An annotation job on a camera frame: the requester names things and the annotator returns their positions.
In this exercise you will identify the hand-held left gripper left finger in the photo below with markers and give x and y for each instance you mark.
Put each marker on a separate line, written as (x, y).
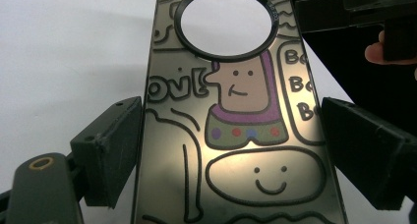
(108, 152)

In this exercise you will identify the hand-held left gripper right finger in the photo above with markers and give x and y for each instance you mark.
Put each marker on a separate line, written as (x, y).
(367, 152)

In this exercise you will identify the cartoon print phone case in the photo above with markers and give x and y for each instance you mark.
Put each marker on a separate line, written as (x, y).
(170, 152)

